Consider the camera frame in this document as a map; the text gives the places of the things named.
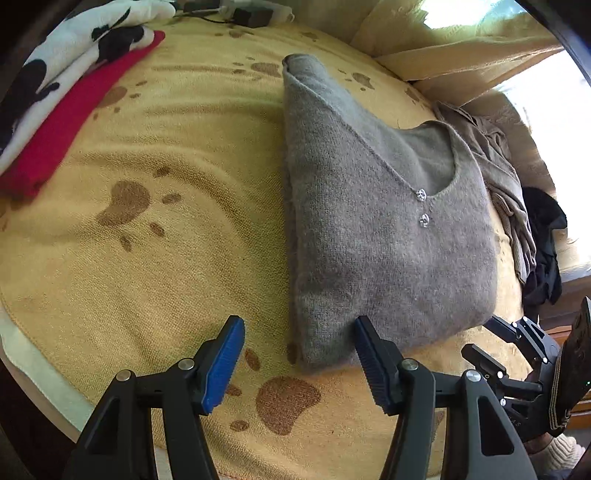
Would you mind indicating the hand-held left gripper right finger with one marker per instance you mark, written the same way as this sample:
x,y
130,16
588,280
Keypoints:
x,y
376,364

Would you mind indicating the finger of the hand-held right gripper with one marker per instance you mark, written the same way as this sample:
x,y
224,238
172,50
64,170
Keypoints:
x,y
505,330
482,360

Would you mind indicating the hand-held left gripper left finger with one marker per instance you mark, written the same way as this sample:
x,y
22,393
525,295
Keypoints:
x,y
224,364

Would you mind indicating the taupe knit sweater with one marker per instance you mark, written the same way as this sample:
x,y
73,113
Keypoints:
x,y
378,240

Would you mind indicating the person's right forearm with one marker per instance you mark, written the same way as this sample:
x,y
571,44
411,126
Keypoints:
x,y
561,454

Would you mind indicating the black garment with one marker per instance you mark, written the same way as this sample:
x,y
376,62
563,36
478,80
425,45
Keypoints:
x,y
545,249

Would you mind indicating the yellow paw print blanket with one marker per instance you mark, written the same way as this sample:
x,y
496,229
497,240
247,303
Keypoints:
x,y
184,258

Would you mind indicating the grey-brown crumpled cardigan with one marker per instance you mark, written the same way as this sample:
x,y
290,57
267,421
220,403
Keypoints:
x,y
498,184

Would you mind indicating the cream bed sheet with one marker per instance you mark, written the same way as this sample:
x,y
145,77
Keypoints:
x,y
37,378

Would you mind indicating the sheer white curtain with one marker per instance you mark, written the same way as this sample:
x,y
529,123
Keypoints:
x,y
554,115

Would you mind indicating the red folded cloth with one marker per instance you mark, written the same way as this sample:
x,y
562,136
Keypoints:
x,y
64,120

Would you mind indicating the black power adapter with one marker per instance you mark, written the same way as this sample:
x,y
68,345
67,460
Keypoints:
x,y
251,16

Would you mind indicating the white power strip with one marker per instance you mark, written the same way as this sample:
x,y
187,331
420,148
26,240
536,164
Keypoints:
x,y
284,14

